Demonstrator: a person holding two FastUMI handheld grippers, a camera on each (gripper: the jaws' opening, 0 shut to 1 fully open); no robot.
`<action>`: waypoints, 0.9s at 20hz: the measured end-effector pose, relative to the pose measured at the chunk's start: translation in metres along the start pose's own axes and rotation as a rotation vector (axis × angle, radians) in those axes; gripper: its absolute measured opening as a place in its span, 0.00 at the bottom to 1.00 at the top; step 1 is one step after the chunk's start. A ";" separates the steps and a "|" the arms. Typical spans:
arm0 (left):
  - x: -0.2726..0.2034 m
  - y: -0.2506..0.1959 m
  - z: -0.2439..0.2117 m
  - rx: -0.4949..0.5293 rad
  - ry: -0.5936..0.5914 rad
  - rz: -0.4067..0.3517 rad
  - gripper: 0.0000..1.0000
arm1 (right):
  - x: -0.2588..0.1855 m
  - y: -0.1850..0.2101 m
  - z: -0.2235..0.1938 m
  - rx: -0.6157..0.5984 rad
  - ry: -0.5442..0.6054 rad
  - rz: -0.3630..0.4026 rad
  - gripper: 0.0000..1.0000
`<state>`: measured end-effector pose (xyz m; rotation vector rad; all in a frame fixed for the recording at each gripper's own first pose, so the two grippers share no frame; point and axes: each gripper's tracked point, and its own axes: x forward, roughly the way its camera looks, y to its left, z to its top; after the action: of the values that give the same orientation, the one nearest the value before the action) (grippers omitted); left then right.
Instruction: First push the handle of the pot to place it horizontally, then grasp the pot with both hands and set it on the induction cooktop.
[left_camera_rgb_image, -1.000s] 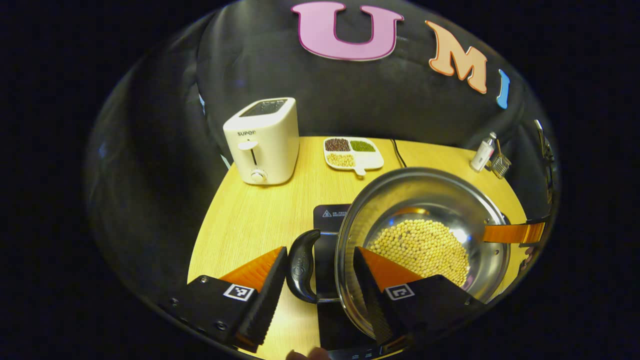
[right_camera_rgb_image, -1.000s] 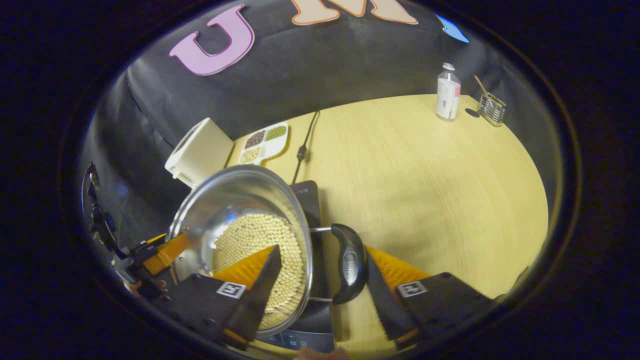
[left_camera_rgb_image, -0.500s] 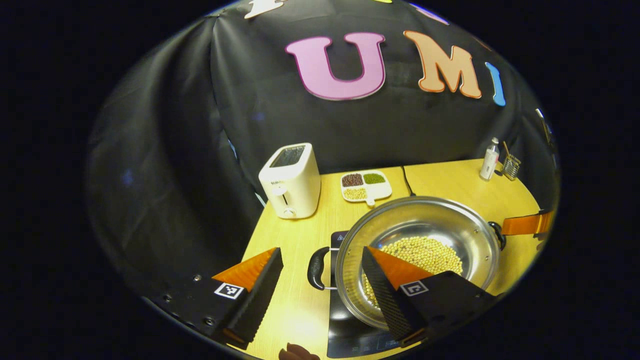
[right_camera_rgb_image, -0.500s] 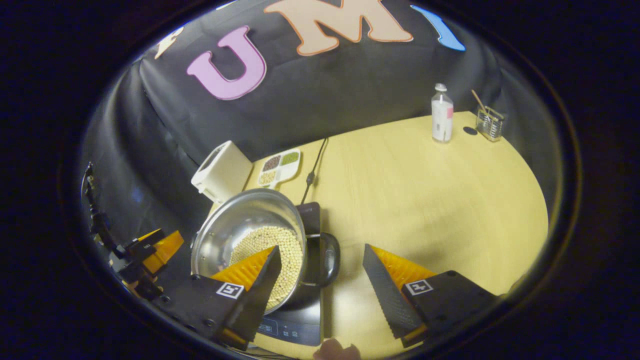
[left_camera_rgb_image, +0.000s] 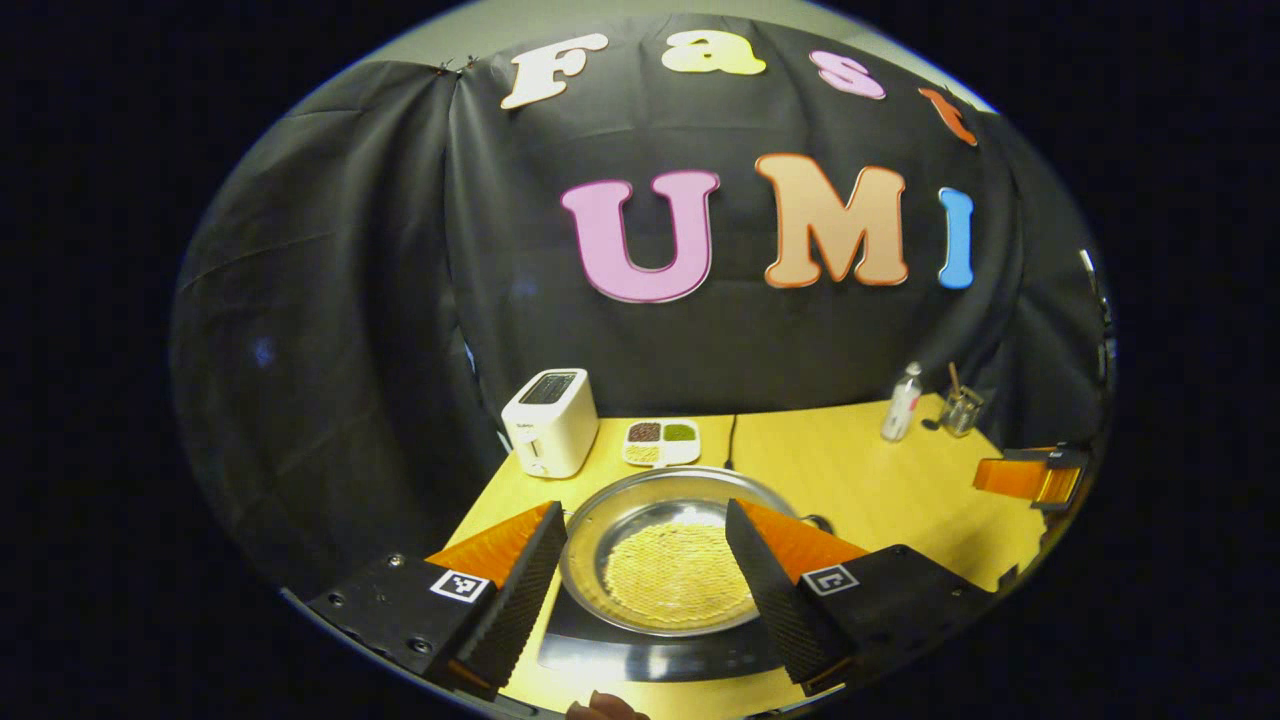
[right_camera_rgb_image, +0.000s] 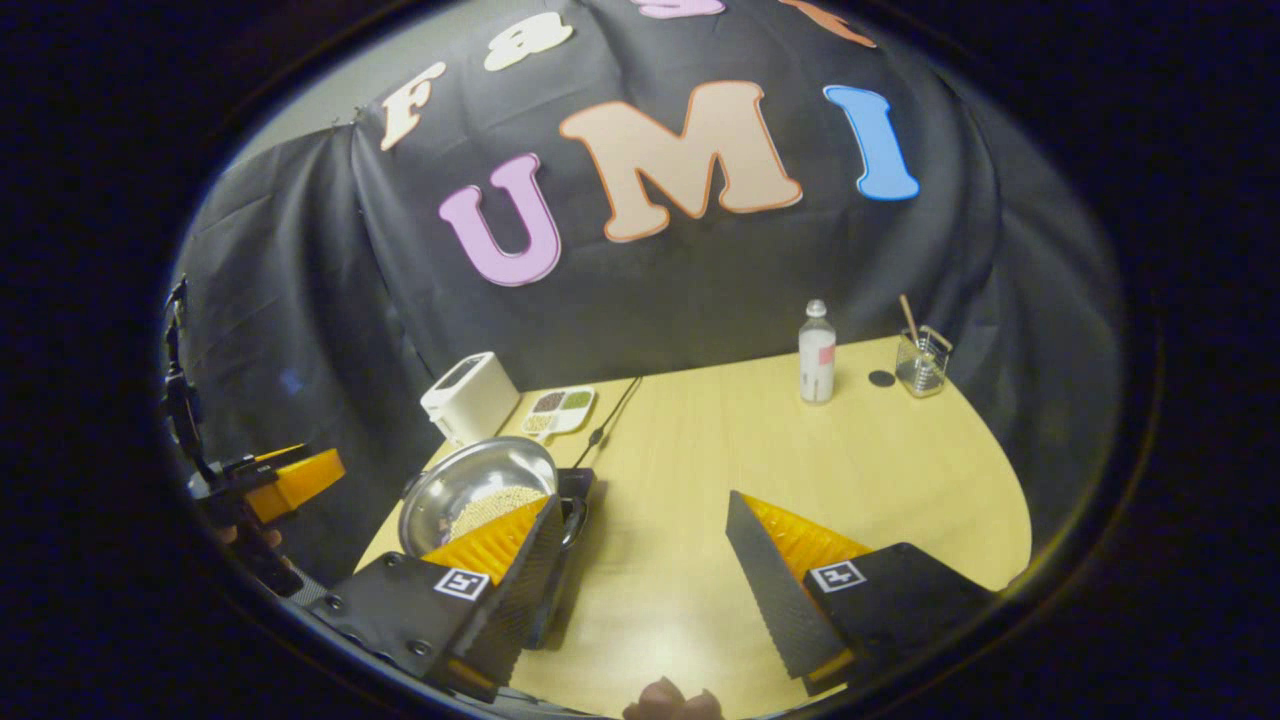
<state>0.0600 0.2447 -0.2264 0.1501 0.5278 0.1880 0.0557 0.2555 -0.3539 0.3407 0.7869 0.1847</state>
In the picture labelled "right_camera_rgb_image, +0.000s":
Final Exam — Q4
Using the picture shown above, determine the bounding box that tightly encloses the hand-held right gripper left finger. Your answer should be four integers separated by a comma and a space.
310, 495, 567, 701

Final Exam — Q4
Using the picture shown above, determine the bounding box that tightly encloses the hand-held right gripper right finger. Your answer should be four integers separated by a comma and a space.
725, 490, 1001, 699

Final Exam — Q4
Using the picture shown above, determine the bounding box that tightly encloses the pile of yellow soybeans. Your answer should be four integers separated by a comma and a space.
450, 486, 548, 541

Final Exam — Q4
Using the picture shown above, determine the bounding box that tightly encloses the steel pot with black handle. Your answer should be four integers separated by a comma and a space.
398, 436, 591, 561

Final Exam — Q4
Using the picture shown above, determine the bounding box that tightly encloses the black induction cooktop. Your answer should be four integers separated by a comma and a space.
525, 468, 598, 651

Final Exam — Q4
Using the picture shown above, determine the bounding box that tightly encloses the white divided dish of beans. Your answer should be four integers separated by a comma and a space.
520, 386, 597, 437

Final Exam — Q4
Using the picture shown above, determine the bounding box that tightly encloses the white toaster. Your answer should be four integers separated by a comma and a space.
420, 351, 521, 448

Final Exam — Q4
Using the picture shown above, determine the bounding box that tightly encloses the clear plastic bottle white label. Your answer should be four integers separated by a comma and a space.
798, 299, 838, 405

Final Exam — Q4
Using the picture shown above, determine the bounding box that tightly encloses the small glass cup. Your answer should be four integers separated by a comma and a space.
895, 325, 953, 399

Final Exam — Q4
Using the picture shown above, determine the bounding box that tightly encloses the black power cable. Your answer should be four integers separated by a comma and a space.
572, 376, 643, 469

